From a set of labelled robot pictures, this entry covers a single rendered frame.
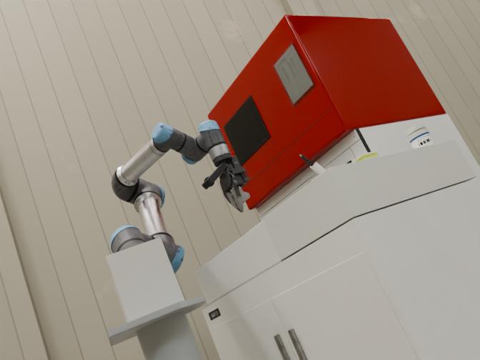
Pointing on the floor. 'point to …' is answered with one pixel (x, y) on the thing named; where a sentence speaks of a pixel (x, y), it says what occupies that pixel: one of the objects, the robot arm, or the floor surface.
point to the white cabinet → (367, 290)
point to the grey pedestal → (163, 332)
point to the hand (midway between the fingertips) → (238, 208)
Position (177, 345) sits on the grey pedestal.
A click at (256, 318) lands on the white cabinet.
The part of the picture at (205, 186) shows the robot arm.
